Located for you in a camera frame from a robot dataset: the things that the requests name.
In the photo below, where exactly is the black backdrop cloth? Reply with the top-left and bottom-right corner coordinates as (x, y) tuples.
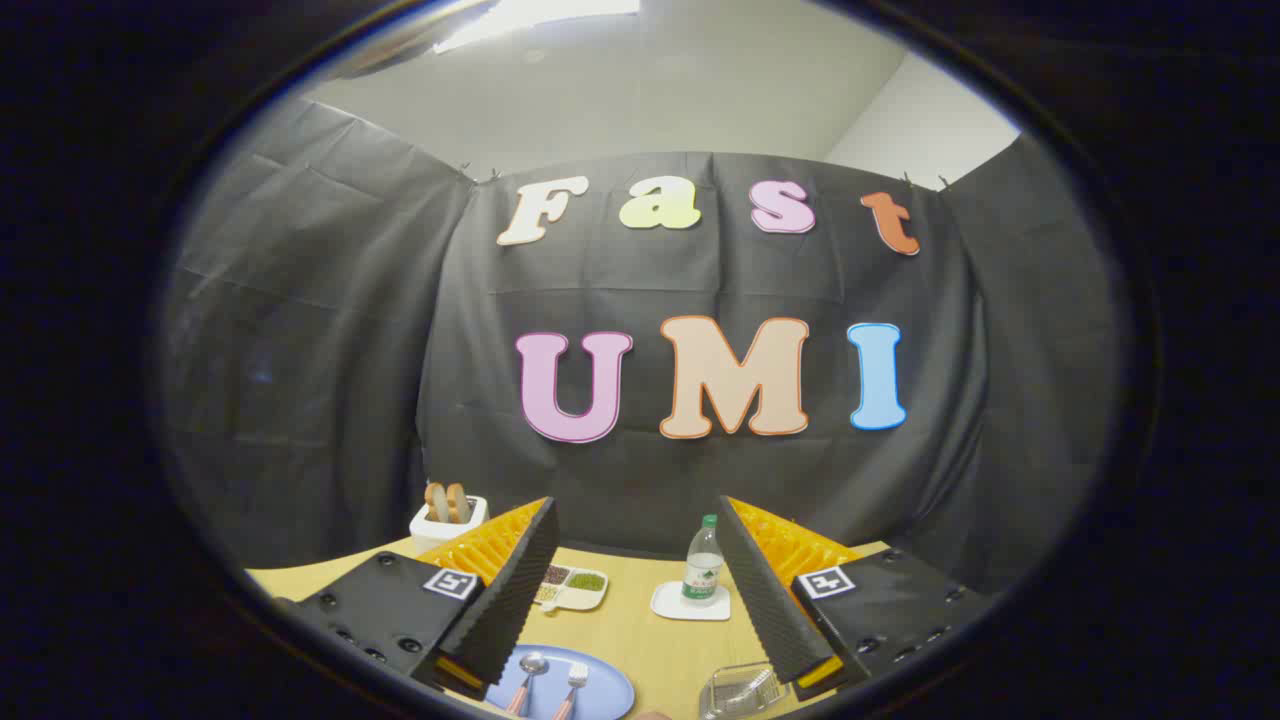
(160, 95), (1121, 601)

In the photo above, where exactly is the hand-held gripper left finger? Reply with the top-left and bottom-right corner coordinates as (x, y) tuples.
(275, 497), (561, 701)

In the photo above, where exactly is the divided white snack dish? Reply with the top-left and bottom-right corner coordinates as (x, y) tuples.
(535, 563), (609, 613)

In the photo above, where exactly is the white square coaster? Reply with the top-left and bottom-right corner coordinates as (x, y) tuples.
(651, 581), (732, 622)

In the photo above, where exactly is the blue plate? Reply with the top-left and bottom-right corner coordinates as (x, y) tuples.
(485, 644), (636, 720)

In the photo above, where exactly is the spoon with checked handle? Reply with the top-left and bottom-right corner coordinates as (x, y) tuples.
(505, 652), (549, 716)

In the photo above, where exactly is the white toaster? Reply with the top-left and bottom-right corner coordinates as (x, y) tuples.
(409, 495), (489, 546)

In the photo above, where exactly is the fork with checked handle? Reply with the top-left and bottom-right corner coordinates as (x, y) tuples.
(550, 662), (591, 720)

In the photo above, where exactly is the clear cutlery drainer basket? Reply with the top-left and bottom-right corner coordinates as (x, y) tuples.
(698, 662), (791, 720)

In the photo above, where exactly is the clear water bottle green cap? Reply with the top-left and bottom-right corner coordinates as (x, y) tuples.
(682, 514), (724, 607)

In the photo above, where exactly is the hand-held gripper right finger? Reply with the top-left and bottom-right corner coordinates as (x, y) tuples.
(715, 495), (991, 701)

